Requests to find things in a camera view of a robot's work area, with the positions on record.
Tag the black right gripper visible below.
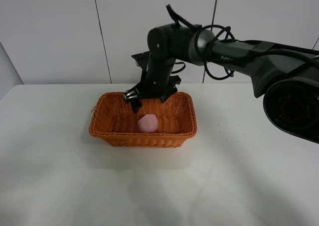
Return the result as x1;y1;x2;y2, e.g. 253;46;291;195
124;54;181;114

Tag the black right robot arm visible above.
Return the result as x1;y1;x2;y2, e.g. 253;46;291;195
132;23;319;142

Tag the pink peach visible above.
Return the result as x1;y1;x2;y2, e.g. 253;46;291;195
138;114;159;133

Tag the orange wicker basket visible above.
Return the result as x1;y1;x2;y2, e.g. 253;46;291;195
89;92;197;147

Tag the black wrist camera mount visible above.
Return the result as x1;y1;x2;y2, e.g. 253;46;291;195
132;51;150;69

